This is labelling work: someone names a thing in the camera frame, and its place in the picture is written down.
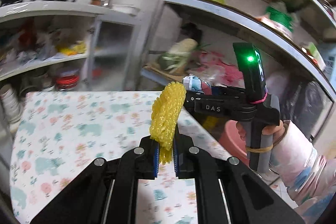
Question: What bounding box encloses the colourful wrapper ball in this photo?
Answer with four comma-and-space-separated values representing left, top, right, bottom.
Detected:
182, 75, 212, 95

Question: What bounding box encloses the stack of white bowls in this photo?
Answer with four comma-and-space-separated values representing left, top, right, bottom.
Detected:
1, 84, 23, 124

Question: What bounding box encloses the pink polka dot cloth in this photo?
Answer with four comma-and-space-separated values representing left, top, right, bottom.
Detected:
194, 51, 245, 88

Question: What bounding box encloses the metal shelf rack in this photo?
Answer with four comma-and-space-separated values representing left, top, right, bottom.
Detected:
143, 0, 335, 141

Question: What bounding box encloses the bag of vegetables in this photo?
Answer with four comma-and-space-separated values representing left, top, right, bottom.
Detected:
155, 38, 209, 75

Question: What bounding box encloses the pink plastic trash bucket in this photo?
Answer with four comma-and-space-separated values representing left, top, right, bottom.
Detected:
219, 120, 249, 166

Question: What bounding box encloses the floral bear tablecloth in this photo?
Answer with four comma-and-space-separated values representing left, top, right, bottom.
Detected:
10, 92, 231, 223

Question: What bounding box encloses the small yellow foam net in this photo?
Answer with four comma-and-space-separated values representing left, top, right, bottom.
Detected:
149, 82, 186, 164

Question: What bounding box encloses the small metal pot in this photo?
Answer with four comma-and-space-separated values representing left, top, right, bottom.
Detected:
90, 0, 113, 9

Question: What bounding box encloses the pink sleeved right forearm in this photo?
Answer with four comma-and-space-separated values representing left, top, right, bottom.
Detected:
269, 121, 335, 223

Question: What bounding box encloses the person's right hand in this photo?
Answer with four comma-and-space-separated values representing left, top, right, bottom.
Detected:
235, 120, 285, 147

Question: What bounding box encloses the white kitchen cabinet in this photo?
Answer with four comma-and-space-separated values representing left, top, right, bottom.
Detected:
1, 1, 148, 91

